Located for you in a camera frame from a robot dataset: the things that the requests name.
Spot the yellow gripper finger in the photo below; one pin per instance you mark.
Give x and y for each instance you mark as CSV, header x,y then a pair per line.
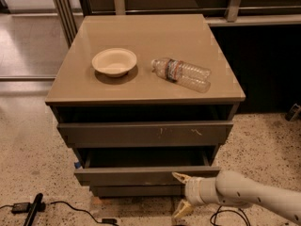
x,y
183,209
183,178

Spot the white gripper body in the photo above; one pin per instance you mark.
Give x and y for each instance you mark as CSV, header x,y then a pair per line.
x,y
192,191

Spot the grey drawer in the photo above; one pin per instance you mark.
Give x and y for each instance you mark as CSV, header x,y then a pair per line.
x,y
143,166
144,134
135,191

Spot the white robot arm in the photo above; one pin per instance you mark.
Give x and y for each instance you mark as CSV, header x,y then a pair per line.
x,y
230,188

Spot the grey bottom drawer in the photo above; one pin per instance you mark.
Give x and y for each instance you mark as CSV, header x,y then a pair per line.
x,y
135,191

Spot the grey top drawer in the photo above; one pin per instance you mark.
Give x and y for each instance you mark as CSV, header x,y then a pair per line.
x,y
144,134

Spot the grey drawer cabinet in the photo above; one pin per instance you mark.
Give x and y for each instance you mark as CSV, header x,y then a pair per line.
x,y
82,95

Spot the clear plastic water bottle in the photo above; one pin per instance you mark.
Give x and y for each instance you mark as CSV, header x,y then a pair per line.
x,y
182,73

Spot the blue tape piece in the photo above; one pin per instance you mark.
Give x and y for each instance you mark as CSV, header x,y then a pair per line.
x,y
77,165

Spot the dark object on floor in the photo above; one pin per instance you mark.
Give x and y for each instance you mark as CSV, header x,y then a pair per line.
x,y
293,113

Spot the white paper bowl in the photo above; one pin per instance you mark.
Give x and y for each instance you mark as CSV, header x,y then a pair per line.
x,y
114,62

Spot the black stick device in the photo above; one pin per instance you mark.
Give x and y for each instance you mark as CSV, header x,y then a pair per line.
x,y
34,208

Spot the black power adapter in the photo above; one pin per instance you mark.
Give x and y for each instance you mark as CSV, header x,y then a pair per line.
x,y
20,207

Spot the metal railing frame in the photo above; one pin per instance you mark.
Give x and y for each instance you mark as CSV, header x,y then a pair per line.
x,y
216,12

